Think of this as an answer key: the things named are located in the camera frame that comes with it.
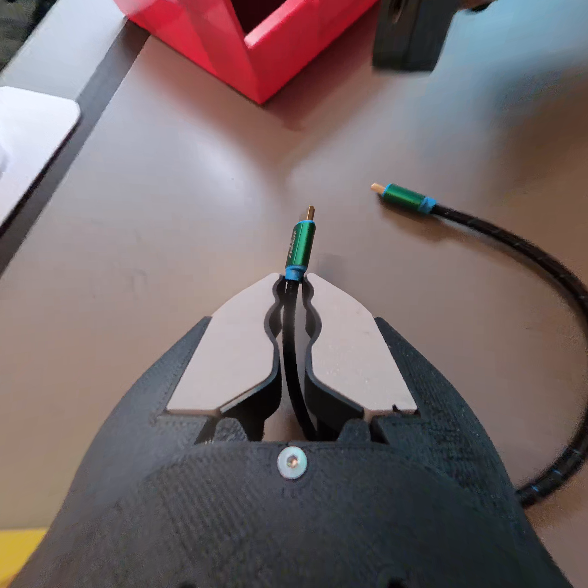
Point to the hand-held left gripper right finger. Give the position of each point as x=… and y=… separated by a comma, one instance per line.
x=358, y=363

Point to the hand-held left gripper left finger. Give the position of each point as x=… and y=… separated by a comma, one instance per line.
x=225, y=358

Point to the yellow plastic bin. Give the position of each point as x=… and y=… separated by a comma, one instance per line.
x=16, y=560

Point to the red plastic bin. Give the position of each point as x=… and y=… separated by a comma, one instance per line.
x=193, y=36

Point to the dark block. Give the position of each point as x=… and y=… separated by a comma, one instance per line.
x=413, y=41

